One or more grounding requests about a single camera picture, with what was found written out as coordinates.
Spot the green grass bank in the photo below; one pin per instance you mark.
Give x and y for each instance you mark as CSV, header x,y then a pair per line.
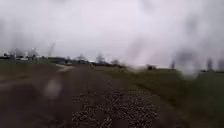
x,y
186,90

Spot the green grass field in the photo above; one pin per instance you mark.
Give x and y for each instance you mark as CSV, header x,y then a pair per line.
x,y
20,68

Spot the row of distant buildings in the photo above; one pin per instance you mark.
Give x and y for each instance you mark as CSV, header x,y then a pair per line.
x,y
80,60

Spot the brown gravel dirt path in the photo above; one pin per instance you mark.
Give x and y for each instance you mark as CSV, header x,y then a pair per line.
x,y
100,100

